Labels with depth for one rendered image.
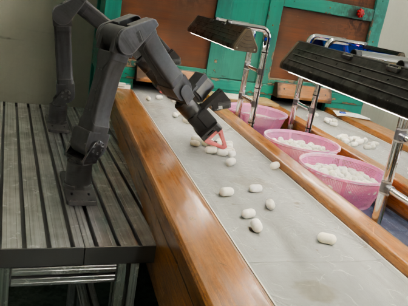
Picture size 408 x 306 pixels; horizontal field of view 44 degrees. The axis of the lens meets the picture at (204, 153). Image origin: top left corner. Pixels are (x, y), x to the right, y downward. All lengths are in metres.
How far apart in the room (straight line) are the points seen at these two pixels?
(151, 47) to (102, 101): 0.19
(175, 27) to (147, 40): 1.07
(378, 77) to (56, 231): 0.69
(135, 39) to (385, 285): 0.76
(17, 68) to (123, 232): 2.06
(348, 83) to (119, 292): 0.62
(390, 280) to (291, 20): 1.71
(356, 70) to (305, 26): 1.56
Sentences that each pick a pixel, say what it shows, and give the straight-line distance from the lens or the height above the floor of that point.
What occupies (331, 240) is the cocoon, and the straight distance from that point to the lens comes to 1.05.
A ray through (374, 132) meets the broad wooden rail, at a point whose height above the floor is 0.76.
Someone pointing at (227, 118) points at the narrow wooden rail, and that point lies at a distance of 1.93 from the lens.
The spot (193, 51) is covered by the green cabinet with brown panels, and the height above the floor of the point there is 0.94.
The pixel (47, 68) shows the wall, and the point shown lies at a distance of 3.05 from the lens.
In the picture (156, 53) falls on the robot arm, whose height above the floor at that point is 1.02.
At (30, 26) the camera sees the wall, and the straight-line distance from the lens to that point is 3.02.
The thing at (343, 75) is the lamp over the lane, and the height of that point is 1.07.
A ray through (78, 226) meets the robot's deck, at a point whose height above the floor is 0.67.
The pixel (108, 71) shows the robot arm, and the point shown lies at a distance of 1.22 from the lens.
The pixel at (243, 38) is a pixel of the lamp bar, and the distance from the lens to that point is 1.58.
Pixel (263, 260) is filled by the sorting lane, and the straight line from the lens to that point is 0.93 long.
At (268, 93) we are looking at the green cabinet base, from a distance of 2.50.
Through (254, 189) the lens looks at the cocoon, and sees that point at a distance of 1.23.
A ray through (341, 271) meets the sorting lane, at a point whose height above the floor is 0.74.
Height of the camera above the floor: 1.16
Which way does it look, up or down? 16 degrees down
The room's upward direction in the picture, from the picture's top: 10 degrees clockwise
